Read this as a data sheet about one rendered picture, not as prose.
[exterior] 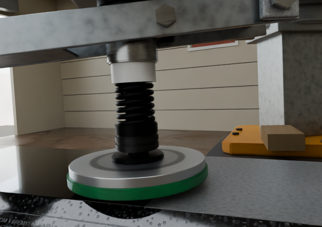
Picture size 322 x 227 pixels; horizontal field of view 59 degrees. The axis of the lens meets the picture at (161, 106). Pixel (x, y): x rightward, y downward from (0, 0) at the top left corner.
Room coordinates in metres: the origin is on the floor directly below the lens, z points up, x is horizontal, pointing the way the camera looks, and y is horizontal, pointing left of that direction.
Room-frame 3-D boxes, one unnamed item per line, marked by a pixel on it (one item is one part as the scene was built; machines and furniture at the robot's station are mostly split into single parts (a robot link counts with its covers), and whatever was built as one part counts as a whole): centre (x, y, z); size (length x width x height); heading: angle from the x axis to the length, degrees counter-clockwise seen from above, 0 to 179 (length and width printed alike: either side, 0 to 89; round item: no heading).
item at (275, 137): (0.90, -0.38, 0.81); 0.20 x 0.10 x 0.05; 166
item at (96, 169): (0.45, 0.04, 0.86); 0.21 x 0.21 x 0.01
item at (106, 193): (0.45, 0.04, 0.85); 0.22 x 0.22 x 0.04
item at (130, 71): (0.45, 0.04, 1.00); 0.07 x 0.07 x 0.04
